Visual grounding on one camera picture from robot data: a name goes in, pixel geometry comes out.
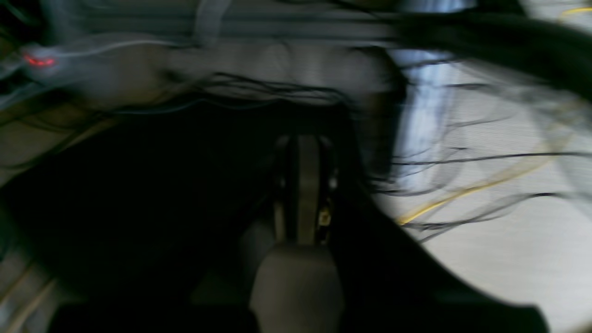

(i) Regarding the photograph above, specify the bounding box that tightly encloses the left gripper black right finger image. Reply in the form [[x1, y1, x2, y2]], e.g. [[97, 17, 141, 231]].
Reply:
[[296, 135, 338, 245]]

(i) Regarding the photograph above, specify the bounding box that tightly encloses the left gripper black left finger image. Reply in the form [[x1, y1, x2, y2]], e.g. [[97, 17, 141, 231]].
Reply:
[[273, 136, 296, 244]]

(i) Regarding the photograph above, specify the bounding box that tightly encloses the yellow floor cable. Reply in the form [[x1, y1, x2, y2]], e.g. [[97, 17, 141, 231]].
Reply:
[[397, 153, 569, 226]]

